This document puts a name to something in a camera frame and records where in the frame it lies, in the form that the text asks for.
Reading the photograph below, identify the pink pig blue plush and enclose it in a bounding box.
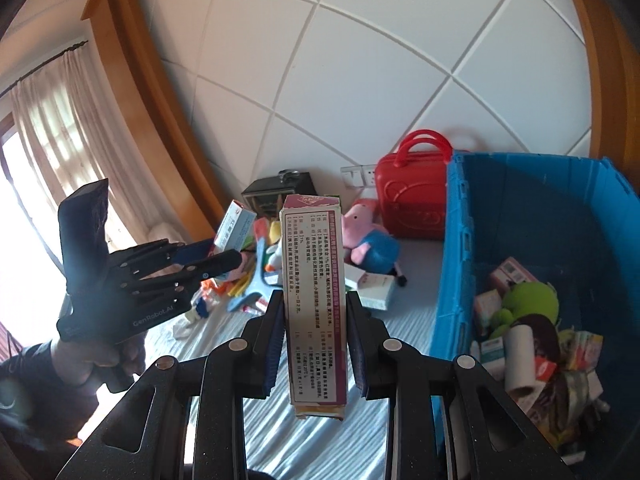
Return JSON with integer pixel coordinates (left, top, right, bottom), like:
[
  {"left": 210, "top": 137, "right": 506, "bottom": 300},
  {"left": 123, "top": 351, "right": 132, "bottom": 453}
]
[{"left": 342, "top": 203, "right": 407, "bottom": 287}]

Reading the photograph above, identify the black gift box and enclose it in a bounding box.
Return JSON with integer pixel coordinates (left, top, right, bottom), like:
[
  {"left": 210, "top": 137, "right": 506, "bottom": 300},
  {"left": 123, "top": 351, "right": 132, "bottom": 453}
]
[{"left": 242, "top": 169, "right": 317, "bottom": 219}]

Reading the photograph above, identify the gloved left hand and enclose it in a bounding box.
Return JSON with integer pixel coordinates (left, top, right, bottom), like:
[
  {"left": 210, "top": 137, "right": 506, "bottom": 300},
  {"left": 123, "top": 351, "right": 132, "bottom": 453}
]
[{"left": 50, "top": 332, "right": 146, "bottom": 387}]

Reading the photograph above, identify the red white ointment box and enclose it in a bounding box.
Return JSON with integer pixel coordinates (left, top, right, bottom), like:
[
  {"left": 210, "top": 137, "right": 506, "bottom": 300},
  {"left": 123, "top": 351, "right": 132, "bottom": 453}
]
[{"left": 214, "top": 200, "right": 256, "bottom": 254}]

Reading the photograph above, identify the green plush toy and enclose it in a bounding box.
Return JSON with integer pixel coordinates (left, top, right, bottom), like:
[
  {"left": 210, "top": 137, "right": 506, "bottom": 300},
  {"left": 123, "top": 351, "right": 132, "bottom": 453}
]
[{"left": 489, "top": 282, "right": 560, "bottom": 339}]

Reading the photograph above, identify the beige curtain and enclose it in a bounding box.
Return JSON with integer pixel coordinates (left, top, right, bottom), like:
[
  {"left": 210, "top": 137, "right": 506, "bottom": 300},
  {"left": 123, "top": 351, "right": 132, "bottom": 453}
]
[{"left": 8, "top": 44, "right": 191, "bottom": 250}]

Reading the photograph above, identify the striped tablecloth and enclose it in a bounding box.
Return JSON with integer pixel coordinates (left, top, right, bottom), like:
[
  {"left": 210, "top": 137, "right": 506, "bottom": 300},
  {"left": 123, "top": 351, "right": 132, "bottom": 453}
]
[{"left": 145, "top": 240, "right": 444, "bottom": 479}]

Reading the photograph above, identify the white paper roll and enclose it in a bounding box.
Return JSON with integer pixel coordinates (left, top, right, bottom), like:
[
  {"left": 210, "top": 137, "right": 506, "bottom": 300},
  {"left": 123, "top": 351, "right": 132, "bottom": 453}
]
[{"left": 504, "top": 324, "right": 536, "bottom": 398}]

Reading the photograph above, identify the yellow plush toy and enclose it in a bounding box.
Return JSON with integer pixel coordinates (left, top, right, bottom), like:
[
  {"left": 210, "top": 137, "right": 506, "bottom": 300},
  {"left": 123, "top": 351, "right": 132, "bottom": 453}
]
[{"left": 268, "top": 220, "right": 282, "bottom": 246}]

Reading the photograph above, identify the yellow plastic clip toy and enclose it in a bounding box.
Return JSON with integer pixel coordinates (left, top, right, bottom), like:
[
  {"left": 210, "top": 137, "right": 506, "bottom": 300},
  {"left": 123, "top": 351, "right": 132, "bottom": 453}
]
[{"left": 227, "top": 274, "right": 253, "bottom": 297}]

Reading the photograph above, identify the cream rabbit blue plush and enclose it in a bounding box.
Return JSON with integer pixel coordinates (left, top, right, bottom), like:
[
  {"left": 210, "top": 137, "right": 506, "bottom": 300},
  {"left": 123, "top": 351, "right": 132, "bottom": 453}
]
[{"left": 172, "top": 298, "right": 209, "bottom": 340}]

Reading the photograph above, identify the blue plastic storage crate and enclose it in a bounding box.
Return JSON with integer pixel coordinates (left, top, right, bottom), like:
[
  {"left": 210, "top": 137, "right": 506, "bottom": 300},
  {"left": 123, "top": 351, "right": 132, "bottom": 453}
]
[{"left": 429, "top": 152, "right": 640, "bottom": 468}]

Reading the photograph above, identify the blue boomerang toy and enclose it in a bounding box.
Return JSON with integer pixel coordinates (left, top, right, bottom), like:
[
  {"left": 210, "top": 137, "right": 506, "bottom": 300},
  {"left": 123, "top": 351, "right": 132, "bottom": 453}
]
[{"left": 227, "top": 237, "right": 282, "bottom": 315}]

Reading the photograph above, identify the purple white medicine box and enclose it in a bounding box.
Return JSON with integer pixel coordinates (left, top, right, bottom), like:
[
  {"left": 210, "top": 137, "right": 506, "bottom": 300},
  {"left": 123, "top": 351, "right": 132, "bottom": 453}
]
[{"left": 280, "top": 194, "right": 347, "bottom": 420}]

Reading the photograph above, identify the red plastic toy suitcase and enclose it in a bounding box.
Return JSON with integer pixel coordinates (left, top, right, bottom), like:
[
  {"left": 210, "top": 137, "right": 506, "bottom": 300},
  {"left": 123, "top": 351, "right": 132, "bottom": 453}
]
[{"left": 374, "top": 129, "right": 454, "bottom": 240}]

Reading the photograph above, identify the wall power socket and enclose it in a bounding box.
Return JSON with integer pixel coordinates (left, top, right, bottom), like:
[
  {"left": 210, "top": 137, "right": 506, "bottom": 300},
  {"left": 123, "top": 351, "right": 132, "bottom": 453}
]
[{"left": 341, "top": 165, "right": 375, "bottom": 188}]

